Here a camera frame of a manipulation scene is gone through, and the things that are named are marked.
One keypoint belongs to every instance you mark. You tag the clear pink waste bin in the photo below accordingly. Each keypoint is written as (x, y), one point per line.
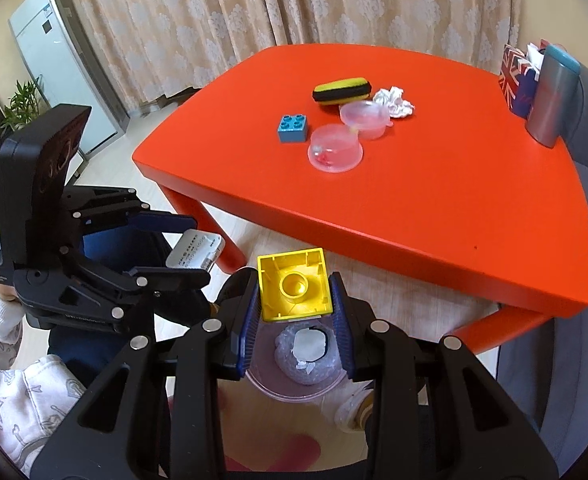
(294, 391)

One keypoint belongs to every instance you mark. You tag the blue toy block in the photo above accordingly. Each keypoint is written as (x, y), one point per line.
(293, 129)

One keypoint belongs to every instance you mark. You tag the pink stool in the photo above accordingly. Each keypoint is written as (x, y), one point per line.
(274, 452)

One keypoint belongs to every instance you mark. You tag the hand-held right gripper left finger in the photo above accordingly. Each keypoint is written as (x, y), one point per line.
(248, 320)

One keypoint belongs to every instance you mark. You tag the green potted plant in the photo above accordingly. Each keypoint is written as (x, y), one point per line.
(21, 107)

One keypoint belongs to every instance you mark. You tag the white paper in box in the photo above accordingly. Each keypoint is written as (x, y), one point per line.
(535, 55)

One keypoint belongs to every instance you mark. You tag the crumpled white tissue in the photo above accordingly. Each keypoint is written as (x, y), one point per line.
(396, 102)

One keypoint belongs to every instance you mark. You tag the white standing air conditioner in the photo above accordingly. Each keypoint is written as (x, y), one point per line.
(58, 60)

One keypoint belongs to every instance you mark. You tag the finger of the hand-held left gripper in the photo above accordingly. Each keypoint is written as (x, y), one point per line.
(183, 278)
(168, 223)

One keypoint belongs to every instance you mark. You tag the white printed packet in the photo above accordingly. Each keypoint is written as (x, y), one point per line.
(193, 250)

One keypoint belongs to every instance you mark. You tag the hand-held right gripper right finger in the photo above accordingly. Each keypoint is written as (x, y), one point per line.
(341, 320)

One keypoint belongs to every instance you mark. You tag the flag print box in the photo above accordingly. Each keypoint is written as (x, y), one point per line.
(516, 82)

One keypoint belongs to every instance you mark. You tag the beige patterned curtain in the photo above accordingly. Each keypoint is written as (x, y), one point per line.
(274, 10)

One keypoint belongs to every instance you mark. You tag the grey sofa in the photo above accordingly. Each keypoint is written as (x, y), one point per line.
(574, 260)

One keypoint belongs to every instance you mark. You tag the person's white printed top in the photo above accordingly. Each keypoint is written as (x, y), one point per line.
(18, 400)

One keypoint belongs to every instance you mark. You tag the clear pink plastic cup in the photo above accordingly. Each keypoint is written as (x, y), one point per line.
(335, 149)
(366, 119)

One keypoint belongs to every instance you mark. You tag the red table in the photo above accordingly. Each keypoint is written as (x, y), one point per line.
(424, 185)

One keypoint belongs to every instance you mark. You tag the grey tumbler with teal lid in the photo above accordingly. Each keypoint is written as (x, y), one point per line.
(551, 95)

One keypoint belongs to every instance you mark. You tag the yellow toy block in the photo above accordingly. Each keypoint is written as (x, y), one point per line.
(294, 285)

